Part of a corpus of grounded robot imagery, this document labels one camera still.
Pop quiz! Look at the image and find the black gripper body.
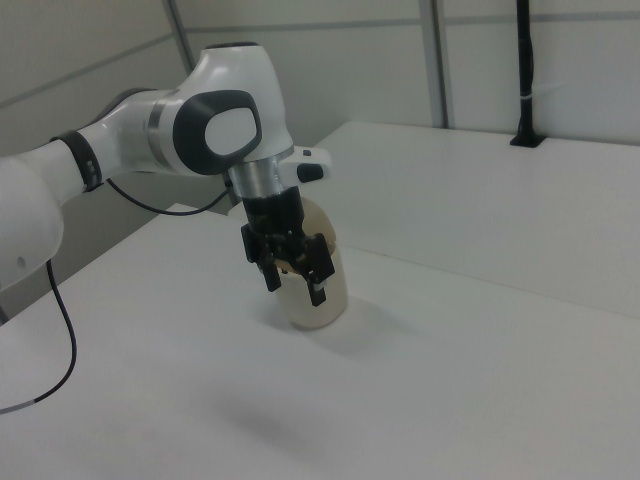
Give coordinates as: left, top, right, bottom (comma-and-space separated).
243, 187, 307, 240

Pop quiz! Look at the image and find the small cream bin with lid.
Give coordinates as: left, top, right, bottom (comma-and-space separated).
227, 196, 349, 332

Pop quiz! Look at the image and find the black stand pole with base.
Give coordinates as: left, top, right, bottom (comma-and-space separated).
508, 0, 547, 149

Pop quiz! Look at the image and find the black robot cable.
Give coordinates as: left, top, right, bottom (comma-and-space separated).
0, 177, 237, 417

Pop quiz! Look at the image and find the grey partition post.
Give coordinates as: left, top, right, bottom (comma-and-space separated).
428, 0, 457, 130
163, 0, 200, 77

